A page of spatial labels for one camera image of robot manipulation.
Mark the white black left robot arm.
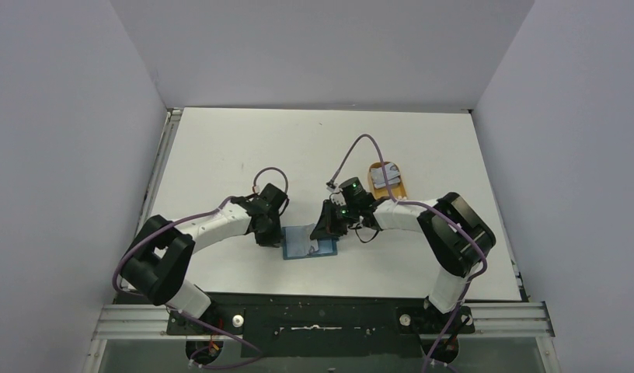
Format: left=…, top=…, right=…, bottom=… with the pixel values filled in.
left=113, top=183, right=288, bottom=333

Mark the yellow oval tray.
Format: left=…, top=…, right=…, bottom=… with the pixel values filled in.
left=368, top=162, right=408, bottom=200

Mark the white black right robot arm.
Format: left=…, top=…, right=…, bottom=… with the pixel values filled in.
left=310, top=177, right=496, bottom=332

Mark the aluminium frame rail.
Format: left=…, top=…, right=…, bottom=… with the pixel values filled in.
left=80, top=302, right=563, bottom=373

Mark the blue leather card holder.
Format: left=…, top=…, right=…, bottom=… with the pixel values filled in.
left=282, top=224, right=337, bottom=260

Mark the black thin wire loop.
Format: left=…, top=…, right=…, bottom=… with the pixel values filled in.
left=354, top=226, right=381, bottom=245

